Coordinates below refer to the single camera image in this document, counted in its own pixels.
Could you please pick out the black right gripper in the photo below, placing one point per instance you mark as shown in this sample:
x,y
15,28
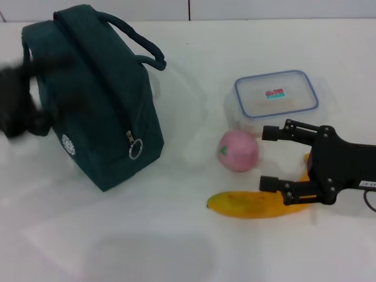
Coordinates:
x,y
337,164

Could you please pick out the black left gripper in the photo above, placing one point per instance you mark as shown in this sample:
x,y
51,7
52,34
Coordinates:
x,y
16,102

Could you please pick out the dark teal lunch bag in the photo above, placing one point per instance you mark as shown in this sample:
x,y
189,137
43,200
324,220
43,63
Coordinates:
x,y
102,102

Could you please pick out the pink toy peach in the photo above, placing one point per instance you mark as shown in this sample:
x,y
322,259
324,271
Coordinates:
x,y
239,152

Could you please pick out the yellow banana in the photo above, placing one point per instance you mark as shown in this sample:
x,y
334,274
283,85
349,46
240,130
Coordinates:
x,y
241,205

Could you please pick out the clear blue-rimmed food container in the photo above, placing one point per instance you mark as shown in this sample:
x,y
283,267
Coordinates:
x,y
276,85

